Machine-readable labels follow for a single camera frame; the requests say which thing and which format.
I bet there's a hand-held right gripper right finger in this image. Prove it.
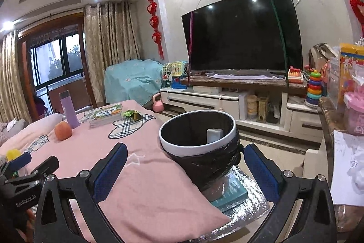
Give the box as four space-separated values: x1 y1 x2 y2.
243 143 337 243

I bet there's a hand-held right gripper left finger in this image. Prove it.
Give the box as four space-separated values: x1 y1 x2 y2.
33 142 128 243

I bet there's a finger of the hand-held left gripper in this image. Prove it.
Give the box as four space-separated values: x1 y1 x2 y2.
5 156 60 184
1 151 33 173

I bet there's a yellow spiky ball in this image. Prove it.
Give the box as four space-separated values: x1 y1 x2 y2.
6 149 22 161

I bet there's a teal box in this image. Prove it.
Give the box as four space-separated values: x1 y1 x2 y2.
210 175 246 208

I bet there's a pink covered sofa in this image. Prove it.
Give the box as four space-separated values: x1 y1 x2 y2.
0 113 64 152

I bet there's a silver foil mat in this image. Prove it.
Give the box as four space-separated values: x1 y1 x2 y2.
199 166 271 243

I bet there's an orange peach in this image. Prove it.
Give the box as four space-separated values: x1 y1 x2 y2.
54 121 73 141

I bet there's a black bin bag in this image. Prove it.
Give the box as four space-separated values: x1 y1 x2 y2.
171 133 243 193

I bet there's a green snack packet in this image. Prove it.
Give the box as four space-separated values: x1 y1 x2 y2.
122 109 144 121

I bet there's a tan box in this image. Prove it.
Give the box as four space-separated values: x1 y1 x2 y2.
257 96 269 122

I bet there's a yellow plastic jar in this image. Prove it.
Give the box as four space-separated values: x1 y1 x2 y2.
246 95 258 120

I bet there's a purple bottle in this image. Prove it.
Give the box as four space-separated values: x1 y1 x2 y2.
59 91 80 129

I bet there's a pink kettlebell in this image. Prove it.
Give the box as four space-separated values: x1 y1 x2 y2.
152 93 164 113

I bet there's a beige patterned curtain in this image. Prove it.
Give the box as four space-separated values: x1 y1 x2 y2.
0 29 32 124
83 0 143 107

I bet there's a white paper sheet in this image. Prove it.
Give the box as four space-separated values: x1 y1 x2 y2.
331 130 364 206

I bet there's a brown marble side table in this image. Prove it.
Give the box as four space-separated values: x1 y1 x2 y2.
318 96 364 232

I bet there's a white TV cabinet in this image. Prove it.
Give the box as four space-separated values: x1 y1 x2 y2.
160 75 325 144

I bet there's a teal floral furniture cover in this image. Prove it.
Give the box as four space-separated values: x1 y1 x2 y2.
104 59 165 107

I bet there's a red toy telephone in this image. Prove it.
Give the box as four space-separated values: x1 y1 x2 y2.
286 67 309 84

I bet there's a balcony glass door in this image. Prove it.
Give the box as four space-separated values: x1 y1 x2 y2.
18 12 96 114

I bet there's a pink plastic container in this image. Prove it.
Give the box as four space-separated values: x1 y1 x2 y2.
343 92 364 135

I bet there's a colourful toy phone set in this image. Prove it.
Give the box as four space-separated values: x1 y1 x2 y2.
162 61 190 90

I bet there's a beige bag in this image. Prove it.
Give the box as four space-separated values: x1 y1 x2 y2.
308 43 337 73

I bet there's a yellow toy package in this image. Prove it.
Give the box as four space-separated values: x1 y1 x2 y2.
338 43 364 107

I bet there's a black television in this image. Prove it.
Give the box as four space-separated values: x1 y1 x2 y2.
181 0 303 75

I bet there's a red hanging heart decoration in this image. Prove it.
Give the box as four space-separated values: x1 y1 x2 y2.
146 0 165 59
337 0 364 36

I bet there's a rainbow stacking ring toy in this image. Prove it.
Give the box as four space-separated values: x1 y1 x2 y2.
305 69 323 108

